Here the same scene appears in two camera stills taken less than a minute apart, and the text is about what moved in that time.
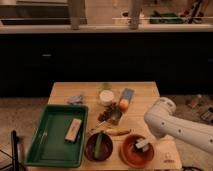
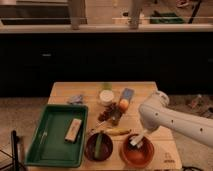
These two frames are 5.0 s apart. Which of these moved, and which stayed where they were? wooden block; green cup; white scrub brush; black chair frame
Moved: white scrub brush
Stayed: green cup; wooden block; black chair frame
